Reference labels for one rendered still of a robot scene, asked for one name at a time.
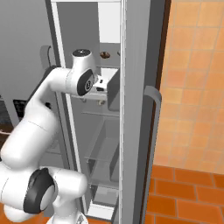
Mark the grey closed fridge door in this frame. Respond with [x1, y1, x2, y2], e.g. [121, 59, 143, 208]
[0, 0, 64, 165]

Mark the grey open fridge door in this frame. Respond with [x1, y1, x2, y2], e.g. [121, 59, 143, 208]
[118, 0, 173, 224]

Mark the brown mushroom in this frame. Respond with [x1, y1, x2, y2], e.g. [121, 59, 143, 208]
[99, 51, 111, 60]

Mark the grey open door handle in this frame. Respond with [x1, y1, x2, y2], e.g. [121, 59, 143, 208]
[141, 85, 163, 224]

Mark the grey fridge cabinet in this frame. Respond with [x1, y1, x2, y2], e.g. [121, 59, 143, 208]
[45, 0, 127, 224]

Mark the grey closed door handle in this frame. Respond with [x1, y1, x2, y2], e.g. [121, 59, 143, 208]
[39, 45, 57, 70]

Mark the black dispenser panel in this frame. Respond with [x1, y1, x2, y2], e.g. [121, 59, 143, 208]
[12, 99, 29, 121]

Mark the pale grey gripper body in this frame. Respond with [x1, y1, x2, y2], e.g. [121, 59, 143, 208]
[107, 68, 122, 112]

